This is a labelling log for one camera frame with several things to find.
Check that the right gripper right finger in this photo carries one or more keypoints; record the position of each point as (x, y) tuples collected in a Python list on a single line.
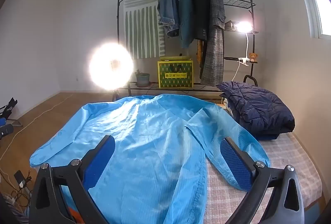
[(285, 204)]

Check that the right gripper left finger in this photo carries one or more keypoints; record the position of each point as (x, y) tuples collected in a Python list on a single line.
[(48, 204)]

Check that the light blue work coat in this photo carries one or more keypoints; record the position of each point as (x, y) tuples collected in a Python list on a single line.
[(158, 172)]

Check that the plaid bed sheet mattress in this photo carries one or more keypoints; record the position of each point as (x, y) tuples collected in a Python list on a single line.
[(223, 199)]

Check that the folded navy puffer jacket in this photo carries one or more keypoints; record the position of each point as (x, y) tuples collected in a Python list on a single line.
[(261, 112)]

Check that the hanging grey plaid coat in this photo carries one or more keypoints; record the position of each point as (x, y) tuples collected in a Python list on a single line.
[(213, 54)]

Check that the small potted plant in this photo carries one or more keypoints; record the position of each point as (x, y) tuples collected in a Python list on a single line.
[(142, 79)]

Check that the small teddy bear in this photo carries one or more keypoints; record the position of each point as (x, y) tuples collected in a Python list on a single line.
[(253, 57)]

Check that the yellow green patterned box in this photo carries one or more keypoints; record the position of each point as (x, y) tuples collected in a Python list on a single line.
[(175, 72)]

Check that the white clip lamp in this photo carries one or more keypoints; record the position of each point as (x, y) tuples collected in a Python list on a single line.
[(243, 27)]

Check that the window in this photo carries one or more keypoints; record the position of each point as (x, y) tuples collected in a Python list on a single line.
[(318, 12)]

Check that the hanging teal shirt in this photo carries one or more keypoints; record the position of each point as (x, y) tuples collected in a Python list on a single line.
[(186, 22)]

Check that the hanging black coat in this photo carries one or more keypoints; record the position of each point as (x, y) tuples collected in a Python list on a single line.
[(200, 24)]

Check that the hanging denim jacket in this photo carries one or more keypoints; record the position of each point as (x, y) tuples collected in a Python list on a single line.
[(169, 17)]

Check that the bright ring light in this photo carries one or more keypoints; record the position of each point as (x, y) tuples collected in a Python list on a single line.
[(110, 66)]

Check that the green striped wall poster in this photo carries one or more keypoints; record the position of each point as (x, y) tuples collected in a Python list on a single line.
[(144, 36)]

